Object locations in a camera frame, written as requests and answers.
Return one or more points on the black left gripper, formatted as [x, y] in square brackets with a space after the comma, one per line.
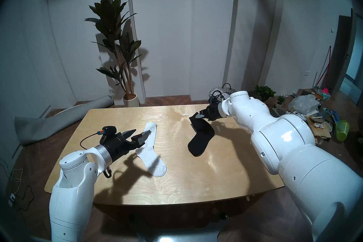
[116, 146]

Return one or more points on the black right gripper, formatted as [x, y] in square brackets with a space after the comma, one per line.
[214, 112]

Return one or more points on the white sock with black logo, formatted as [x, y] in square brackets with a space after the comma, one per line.
[153, 165]

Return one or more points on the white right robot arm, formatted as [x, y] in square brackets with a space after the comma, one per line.
[297, 159]

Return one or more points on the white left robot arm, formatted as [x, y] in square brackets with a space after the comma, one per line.
[73, 187]

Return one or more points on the white plant pot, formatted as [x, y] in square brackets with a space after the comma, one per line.
[131, 101]

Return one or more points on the small green potted plant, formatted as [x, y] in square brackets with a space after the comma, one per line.
[264, 92]

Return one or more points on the grey dish rack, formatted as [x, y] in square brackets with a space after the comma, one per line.
[279, 111]

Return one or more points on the tiny green potted plant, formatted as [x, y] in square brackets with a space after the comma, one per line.
[280, 100]

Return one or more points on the rolled grey carpet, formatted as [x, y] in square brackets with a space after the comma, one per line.
[42, 128]

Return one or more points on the crumpled white plastic bag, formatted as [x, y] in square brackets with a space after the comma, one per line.
[303, 104]

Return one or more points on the wooden board with clutter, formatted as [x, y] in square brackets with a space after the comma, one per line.
[320, 126]

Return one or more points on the tall dark green plant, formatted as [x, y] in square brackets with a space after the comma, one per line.
[110, 17]

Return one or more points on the white power strip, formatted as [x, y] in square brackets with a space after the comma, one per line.
[11, 200]

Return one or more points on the green mesh waste basket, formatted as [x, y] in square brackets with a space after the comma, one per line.
[342, 130]

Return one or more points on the dark grey door leaf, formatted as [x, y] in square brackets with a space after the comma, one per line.
[341, 51]

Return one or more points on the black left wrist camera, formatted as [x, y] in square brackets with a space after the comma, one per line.
[107, 131]

